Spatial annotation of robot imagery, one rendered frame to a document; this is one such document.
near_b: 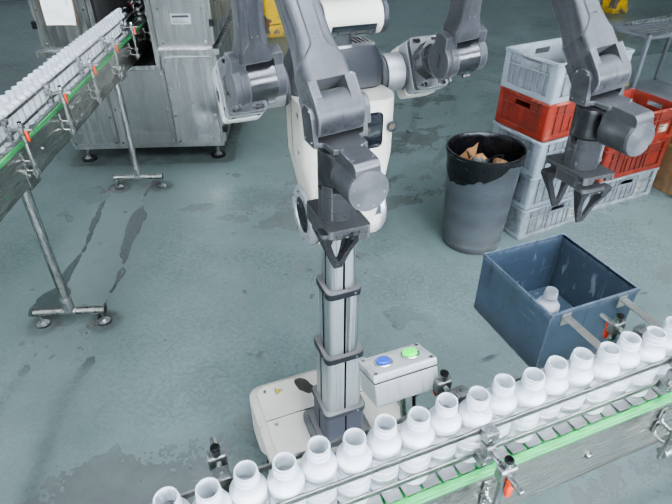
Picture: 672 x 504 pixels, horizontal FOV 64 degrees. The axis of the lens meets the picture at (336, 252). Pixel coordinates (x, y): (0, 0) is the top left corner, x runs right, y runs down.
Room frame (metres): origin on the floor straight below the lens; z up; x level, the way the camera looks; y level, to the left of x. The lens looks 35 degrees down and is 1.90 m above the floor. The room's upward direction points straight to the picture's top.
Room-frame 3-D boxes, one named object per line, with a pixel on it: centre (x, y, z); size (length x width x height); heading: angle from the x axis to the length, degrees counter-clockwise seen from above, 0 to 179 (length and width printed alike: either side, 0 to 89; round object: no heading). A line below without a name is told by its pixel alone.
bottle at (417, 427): (0.58, -0.14, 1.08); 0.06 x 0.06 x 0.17
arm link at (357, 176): (0.65, -0.02, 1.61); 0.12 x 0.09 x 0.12; 24
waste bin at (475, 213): (2.86, -0.86, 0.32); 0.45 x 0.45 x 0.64
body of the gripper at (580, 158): (0.86, -0.42, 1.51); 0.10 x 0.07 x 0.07; 22
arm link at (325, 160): (0.68, 0.00, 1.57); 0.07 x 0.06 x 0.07; 24
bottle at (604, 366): (0.74, -0.52, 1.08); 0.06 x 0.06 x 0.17
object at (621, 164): (3.52, -1.94, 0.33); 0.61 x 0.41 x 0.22; 115
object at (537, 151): (3.16, -1.33, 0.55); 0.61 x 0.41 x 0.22; 119
